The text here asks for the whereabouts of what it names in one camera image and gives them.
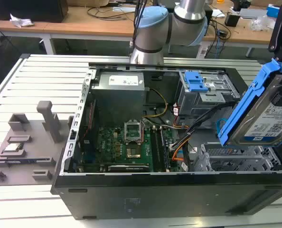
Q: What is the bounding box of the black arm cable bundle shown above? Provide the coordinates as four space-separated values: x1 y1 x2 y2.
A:
129 0 148 48

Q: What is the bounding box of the black graphics card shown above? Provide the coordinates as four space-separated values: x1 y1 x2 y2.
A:
107 164 150 172

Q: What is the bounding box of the grey flat box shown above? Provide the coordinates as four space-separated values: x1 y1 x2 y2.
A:
239 8 269 19

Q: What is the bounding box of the grey power supply unit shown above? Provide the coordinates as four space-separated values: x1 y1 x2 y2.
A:
90 71 148 119

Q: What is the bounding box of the silver CPU chip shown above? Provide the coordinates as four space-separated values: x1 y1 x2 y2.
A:
3 143 23 152

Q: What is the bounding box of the hard disk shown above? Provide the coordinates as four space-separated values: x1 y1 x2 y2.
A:
216 57 282 148

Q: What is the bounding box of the CPU socket with metal cover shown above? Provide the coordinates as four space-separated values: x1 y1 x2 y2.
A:
123 120 143 145

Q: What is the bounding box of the black box on desk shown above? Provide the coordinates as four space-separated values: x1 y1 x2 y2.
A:
0 0 69 23

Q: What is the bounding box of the orange disk wire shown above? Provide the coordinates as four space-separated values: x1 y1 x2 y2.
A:
172 137 191 162

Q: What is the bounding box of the crumpled white paper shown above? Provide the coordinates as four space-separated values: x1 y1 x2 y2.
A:
9 13 35 28

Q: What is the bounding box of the black bundled disk wire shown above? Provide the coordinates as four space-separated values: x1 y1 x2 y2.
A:
176 104 234 143

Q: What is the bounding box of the wooden desk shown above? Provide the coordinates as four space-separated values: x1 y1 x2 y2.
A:
0 4 278 59

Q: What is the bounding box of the green motherboard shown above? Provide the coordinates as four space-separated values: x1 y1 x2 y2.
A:
79 118 179 173

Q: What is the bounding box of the black open PC case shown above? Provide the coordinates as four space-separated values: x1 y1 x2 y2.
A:
50 62 282 220

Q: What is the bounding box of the black RAM stick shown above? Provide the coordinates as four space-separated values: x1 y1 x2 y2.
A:
0 158 50 166

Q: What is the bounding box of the grey parts rack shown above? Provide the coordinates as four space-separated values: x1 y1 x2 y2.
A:
0 101 74 186

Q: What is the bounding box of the black small device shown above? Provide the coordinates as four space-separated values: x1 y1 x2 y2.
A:
224 13 241 27

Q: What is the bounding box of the blue white cardboard box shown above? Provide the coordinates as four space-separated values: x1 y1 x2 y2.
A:
266 4 282 16

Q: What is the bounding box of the yellow black power wire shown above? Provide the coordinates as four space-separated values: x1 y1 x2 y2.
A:
142 87 168 118

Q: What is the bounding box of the blue disk carrier in bay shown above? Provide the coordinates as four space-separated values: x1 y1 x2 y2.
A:
184 71 209 93

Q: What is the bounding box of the clear plastic bag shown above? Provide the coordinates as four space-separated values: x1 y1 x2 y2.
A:
251 15 276 31

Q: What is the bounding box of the grey metal disk bay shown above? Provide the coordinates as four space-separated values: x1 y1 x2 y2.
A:
174 70 241 117

